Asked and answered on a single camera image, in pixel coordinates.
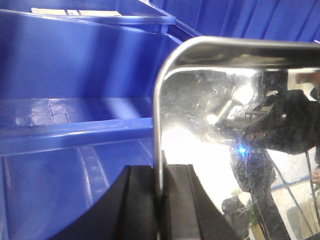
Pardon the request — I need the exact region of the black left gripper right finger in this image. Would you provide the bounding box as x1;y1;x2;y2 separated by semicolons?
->
162;164;239;240

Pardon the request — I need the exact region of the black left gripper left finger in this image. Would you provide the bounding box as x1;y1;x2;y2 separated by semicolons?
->
51;165;156;240

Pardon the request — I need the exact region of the blue bin lower shelf left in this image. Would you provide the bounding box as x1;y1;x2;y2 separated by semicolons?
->
0;10;181;240

